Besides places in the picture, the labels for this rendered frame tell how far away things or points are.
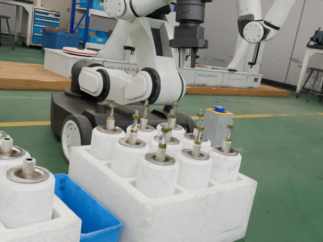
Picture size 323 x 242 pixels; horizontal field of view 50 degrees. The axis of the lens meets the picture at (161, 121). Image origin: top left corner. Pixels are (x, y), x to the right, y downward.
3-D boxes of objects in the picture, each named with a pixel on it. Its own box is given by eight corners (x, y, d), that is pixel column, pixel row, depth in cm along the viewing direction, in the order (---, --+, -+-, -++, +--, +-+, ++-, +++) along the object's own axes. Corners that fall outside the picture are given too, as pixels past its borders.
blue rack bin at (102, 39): (75, 39, 605) (76, 27, 601) (94, 42, 630) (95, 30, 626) (89, 42, 569) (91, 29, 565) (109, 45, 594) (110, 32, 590)
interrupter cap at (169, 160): (137, 156, 83) (138, 153, 83) (161, 153, 88) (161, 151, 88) (158, 168, 77) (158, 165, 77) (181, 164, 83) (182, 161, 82)
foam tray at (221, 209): (65, 201, 107) (70, 146, 102) (162, 183, 131) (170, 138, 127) (137, 279, 78) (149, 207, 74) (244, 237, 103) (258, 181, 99)
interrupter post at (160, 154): (153, 159, 83) (155, 146, 82) (160, 158, 84) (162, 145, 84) (159, 163, 81) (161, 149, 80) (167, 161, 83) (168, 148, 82)
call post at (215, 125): (189, 190, 129) (204, 109, 122) (202, 187, 133) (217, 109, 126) (202, 199, 124) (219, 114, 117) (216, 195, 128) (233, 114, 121)
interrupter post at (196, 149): (189, 154, 91) (191, 142, 90) (196, 154, 92) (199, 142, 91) (193, 157, 89) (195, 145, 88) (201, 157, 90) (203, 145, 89)
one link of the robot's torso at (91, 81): (76, 90, 168) (79, 64, 165) (112, 92, 181) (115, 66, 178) (97, 101, 153) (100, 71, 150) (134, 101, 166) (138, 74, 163)
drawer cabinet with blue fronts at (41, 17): (19, 44, 625) (22, 5, 609) (45, 47, 656) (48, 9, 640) (31, 48, 583) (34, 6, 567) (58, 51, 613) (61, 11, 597)
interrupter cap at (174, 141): (151, 142, 96) (151, 139, 96) (155, 135, 103) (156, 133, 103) (178, 147, 95) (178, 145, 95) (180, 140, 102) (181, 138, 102)
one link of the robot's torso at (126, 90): (85, 68, 161) (148, 66, 124) (121, 70, 174) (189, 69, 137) (84, 102, 162) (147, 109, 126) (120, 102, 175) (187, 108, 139)
